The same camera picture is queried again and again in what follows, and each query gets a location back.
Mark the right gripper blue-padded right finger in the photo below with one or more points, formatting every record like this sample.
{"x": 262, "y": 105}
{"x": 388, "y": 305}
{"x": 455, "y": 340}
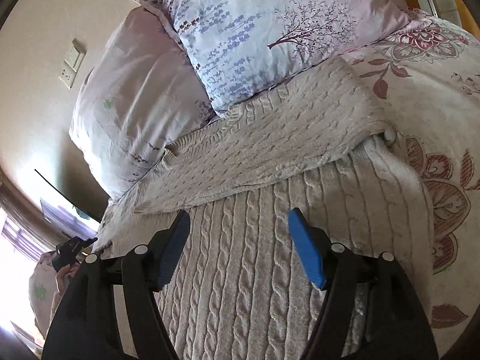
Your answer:
{"x": 332, "y": 268}

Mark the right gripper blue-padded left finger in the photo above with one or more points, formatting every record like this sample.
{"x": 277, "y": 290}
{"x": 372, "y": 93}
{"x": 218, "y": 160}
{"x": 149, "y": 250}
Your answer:
{"x": 145, "y": 270}

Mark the beige cable-knit sweater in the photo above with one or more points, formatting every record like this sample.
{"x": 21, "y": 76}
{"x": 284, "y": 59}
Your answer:
{"x": 321, "y": 143}

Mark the person's left hand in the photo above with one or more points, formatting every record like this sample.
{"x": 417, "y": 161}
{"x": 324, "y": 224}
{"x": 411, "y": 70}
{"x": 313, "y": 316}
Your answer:
{"x": 64, "y": 276}

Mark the lilac pillow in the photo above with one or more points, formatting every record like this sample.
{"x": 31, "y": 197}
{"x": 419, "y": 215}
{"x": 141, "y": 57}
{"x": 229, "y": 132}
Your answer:
{"x": 142, "y": 94}

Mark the floral bed sheet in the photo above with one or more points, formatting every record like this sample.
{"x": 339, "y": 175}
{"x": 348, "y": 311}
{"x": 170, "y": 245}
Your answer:
{"x": 427, "y": 76}

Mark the blue floral pillow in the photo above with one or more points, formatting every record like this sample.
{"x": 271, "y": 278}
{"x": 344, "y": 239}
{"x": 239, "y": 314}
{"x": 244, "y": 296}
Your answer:
{"x": 239, "y": 48}

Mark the white wall switch plate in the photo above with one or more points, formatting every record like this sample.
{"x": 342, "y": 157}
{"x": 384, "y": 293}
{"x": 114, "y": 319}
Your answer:
{"x": 71, "y": 64}

